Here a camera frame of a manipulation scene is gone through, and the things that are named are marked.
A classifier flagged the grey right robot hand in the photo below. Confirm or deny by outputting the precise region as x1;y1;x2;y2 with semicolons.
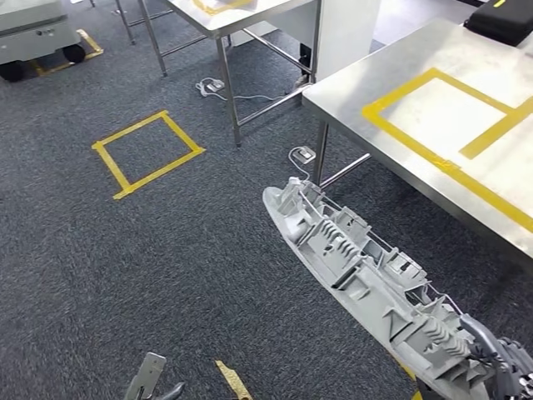
459;313;533;400

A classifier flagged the grey plastic wheel hubcap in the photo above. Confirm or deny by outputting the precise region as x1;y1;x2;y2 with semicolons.
262;176;497;400

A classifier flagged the steel workbench table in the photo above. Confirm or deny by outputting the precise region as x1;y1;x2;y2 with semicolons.
302;16;533;266
115;0;323;149

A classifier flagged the black case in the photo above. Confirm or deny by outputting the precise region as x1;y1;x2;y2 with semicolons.
464;0;533;48

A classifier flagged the yellow floor tape outline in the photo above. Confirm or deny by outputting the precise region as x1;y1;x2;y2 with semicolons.
31;28;104;78
216;358;424;400

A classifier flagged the white cabinet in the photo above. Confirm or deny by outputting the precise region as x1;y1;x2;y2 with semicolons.
231;0;381;84

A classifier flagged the grey wheeled cart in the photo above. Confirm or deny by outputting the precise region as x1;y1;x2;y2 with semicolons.
0;0;86;84

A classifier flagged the white cable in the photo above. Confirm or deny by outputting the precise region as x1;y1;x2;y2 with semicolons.
288;147;311;181
195;77;288;103

